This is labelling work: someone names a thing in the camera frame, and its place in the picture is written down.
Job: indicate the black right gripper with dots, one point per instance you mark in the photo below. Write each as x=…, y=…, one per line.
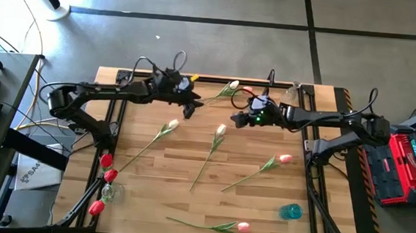
x=266, y=118

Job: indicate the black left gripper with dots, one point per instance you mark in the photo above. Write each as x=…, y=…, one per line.
x=169, y=88

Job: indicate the white artificial tulip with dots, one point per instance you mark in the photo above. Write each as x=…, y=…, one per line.
x=173, y=124
x=221, y=129
x=234, y=84

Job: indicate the red artificial tulip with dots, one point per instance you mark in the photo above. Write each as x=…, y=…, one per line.
x=110, y=175
x=106, y=160
x=96, y=207

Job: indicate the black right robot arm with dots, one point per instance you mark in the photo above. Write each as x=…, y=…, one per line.
x=340, y=120

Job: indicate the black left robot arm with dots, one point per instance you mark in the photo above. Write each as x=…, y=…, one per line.
x=96, y=90

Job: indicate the tall clear glass vase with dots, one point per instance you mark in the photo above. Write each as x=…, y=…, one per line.
x=290, y=97

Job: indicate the teal glass vase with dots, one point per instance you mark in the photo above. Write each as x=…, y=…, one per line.
x=291, y=211

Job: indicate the yellow tag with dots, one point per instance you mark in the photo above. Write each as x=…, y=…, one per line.
x=195, y=77

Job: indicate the white round stand base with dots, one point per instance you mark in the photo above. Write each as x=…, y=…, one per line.
x=58, y=12

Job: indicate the black desk support beam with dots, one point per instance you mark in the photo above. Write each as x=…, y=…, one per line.
x=33, y=148

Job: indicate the red black toolbox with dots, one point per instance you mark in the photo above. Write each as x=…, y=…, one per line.
x=402, y=170

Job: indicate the white printed cardboard box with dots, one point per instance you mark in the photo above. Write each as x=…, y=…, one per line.
x=38, y=178

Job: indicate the grey side desk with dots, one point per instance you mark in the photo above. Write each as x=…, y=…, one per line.
x=16, y=81

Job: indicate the black caster wheel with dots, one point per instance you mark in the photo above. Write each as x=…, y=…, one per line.
x=4, y=220

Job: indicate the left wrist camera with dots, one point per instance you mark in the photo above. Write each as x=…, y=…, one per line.
x=185, y=83

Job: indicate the black aluminium table frame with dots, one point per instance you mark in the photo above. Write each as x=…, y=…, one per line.
x=218, y=80

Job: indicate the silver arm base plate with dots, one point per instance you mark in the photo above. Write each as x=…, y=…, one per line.
x=314, y=145

